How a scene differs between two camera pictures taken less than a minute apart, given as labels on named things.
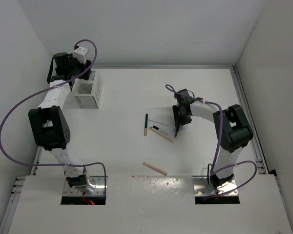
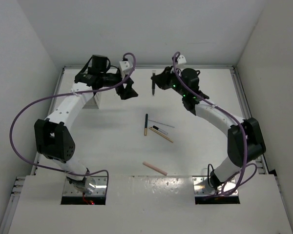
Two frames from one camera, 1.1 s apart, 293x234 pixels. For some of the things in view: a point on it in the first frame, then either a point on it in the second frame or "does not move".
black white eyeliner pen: [160, 129] does not move
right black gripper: [178, 120] to [162, 79]
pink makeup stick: [159, 170] does not move
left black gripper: [83, 66] to [127, 91]
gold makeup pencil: [164, 136] does not move
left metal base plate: [95, 187] does not move
